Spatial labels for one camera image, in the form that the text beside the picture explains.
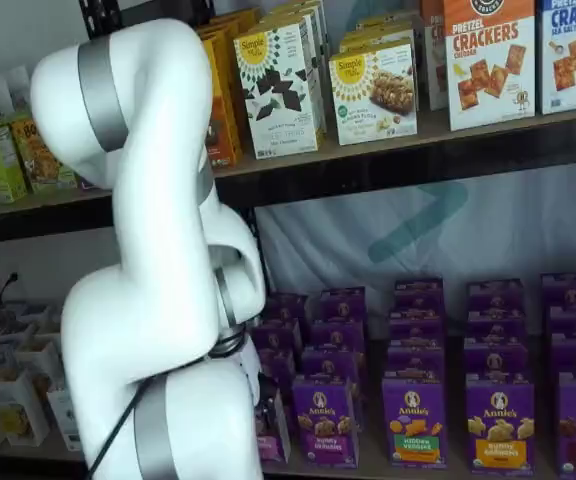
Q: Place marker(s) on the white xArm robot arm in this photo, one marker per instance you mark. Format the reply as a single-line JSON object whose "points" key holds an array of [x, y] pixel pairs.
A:
{"points": [[158, 150]]}

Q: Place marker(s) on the white backdrop sheet teal logo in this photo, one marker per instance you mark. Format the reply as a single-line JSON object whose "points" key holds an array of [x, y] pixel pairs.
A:
{"points": [[518, 225]]}

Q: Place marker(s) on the purple Annie's box green patch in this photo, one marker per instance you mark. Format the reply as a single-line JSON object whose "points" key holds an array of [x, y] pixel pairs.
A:
{"points": [[418, 295], [414, 425], [416, 327], [415, 360]]}

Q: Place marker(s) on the Simple Mills sweet thins box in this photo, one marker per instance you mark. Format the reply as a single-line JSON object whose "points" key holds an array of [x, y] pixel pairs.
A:
{"points": [[278, 90], [293, 9]]}

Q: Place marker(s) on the black metal shelving rack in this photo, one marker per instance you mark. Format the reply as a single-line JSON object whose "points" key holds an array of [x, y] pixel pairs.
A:
{"points": [[418, 185], [43, 220]]}

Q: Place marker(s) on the purple Annie's box orange patch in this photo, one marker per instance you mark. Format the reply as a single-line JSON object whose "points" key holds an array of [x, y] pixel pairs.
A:
{"points": [[495, 295], [495, 327], [495, 360], [500, 425]]}

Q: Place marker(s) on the blue pretzel crackers box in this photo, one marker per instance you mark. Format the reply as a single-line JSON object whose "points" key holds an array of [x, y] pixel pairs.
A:
{"points": [[575, 60]]}

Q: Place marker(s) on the orange Revival snack box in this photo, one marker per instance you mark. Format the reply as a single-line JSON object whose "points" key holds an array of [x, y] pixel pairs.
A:
{"points": [[240, 16], [223, 100], [228, 31]]}

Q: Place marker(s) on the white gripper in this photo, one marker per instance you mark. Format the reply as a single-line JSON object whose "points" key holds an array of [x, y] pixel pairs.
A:
{"points": [[252, 372]]}

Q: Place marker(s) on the Simple Mills almond bars box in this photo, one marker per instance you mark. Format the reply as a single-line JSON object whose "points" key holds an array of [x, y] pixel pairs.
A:
{"points": [[378, 36], [373, 95], [383, 22]]}

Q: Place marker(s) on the yellow Bobo's box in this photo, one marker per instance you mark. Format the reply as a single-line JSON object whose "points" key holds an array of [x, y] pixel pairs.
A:
{"points": [[43, 160]]}

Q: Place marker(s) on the orange pretzel crackers cheddar box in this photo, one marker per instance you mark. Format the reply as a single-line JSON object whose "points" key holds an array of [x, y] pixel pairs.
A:
{"points": [[490, 75], [433, 50]]}

